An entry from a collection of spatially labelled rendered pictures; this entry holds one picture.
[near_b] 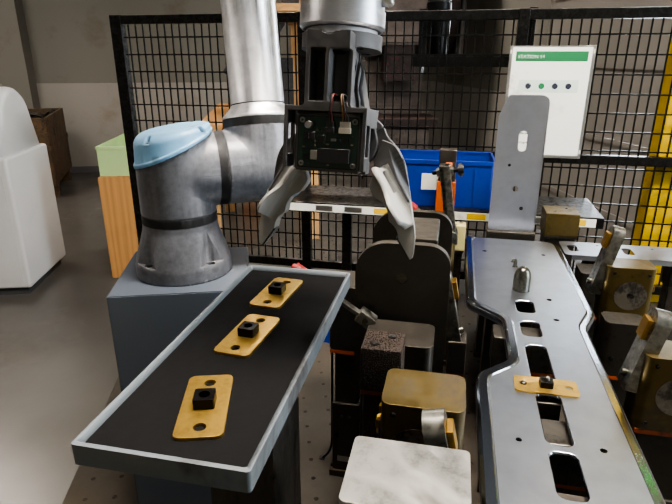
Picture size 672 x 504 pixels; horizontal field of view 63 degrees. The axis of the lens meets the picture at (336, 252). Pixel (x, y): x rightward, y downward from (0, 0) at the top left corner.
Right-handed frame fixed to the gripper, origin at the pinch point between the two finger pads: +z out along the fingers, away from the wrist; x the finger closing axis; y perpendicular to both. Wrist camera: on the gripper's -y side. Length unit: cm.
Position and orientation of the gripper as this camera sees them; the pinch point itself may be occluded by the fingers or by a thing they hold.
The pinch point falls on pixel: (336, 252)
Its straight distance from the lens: 54.7
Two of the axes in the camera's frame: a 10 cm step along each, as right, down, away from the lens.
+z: -0.5, 9.7, 2.2
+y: -2.3, 2.0, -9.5
